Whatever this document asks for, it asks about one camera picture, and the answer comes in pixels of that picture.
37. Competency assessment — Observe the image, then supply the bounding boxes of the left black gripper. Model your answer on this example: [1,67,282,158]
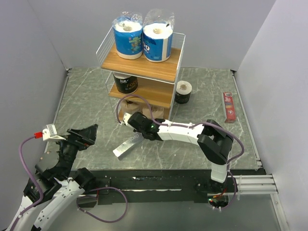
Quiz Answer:
[52,123,98,178]

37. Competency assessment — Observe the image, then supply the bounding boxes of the brown paper roll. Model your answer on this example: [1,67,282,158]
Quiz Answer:
[120,100,140,115]
[142,106,164,119]

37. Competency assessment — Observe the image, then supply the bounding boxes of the brown paper roll front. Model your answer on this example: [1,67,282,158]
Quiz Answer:
[120,100,140,115]

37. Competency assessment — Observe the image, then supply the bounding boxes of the black paper towel roll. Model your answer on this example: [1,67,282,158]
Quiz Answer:
[112,72,138,94]
[175,80,193,104]

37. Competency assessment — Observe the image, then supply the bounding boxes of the blue paper towel roll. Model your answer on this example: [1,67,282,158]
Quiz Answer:
[143,9,175,63]
[112,12,143,60]

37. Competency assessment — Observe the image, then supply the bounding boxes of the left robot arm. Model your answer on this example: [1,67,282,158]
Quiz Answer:
[7,124,98,231]

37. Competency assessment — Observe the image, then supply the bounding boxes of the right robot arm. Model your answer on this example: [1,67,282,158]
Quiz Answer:
[123,112,233,192]

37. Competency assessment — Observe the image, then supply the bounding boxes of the silver toothpaste box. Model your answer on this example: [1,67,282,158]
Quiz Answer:
[113,132,144,160]

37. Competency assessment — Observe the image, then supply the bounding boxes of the red toothpaste box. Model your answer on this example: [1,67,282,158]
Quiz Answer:
[222,92,236,123]

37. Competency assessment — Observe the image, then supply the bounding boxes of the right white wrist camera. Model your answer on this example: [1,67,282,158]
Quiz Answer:
[123,113,132,126]

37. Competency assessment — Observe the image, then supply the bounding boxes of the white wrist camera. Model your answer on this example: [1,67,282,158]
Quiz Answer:
[34,124,66,141]
[123,113,132,126]

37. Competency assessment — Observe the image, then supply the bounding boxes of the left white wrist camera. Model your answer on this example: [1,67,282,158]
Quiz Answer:
[34,124,66,141]

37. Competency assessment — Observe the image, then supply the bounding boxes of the white wire wooden shelf rack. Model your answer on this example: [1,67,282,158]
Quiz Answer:
[96,28,186,119]

